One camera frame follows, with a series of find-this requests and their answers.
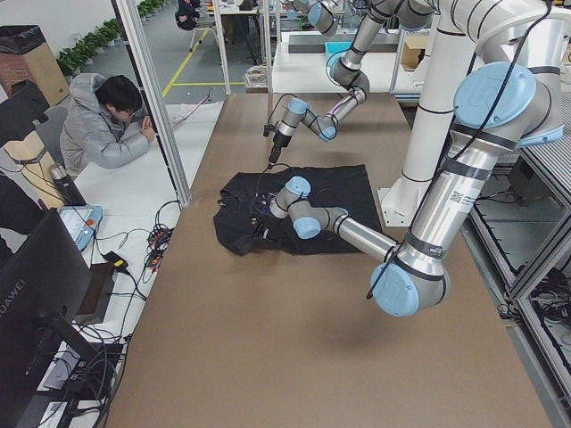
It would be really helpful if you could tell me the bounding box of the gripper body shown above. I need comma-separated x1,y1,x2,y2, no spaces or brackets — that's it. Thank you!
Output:
272,132,291,150
250,195,277,226

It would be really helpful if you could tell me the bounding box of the black printed t-shirt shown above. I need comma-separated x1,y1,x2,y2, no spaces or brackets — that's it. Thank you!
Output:
213,165,382,255

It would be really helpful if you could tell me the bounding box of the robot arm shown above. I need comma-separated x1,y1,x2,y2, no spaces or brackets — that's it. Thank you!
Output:
264,1,434,167
264,1,570,317

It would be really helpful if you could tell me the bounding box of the blue plastic tray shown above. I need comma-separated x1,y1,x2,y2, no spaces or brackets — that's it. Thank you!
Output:
325,41,352,57

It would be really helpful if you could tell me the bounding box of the person in grey jacket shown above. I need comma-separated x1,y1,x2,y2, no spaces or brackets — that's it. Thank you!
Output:
60,73,155,177

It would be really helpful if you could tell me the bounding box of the teach pendant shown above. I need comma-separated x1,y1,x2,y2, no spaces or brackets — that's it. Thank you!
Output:
57,205,103,251

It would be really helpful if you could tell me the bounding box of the white mounting column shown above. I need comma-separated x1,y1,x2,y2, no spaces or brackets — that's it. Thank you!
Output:
380,1,492,226

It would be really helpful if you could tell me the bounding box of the black Huawei monitor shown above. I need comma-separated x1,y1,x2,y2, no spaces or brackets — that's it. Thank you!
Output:
1,209,96,427

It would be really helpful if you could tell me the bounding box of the cardboard box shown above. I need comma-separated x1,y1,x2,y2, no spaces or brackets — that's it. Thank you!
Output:
1,25,70,106

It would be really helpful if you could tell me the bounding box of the aluminium frame post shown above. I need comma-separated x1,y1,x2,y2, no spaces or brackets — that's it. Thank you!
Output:
111,0,192,208

